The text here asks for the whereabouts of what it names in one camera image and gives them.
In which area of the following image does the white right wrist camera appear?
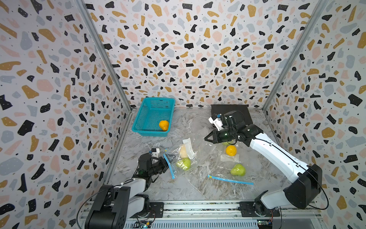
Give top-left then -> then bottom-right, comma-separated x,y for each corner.
208,114 -> 224,131

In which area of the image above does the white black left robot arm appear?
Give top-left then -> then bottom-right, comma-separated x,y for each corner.
84,153 -> 170,229

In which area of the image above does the orange fruit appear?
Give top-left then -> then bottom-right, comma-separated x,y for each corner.
159,120 -> 169,132
225,145 -> 237,156

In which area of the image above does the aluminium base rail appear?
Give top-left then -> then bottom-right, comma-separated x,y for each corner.
124,200 -> 326,229

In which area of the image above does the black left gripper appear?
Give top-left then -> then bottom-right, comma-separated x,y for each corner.
147,155 -> 175,177

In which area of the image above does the clear zip-top bag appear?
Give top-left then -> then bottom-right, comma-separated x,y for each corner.
163,136 -> 216,179
208,143 -> 254,185

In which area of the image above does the green pear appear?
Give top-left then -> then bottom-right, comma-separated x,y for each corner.
230,164 -> 246,177
176,157 -> 191,171

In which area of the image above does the black ribbed carrying case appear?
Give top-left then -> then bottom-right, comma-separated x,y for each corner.
211,105 -> 253,127

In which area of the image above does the beige fruit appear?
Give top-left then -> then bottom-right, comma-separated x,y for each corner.
179,144 -> 188,158

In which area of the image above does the white packet in right bag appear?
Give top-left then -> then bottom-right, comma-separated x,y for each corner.
220,154 -> 241,163

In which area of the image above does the teal plastic basket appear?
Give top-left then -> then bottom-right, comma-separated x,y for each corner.
132,97 -> 175,137

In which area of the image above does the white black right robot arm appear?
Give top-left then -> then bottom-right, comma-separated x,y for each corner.
205,111 -> 323,217

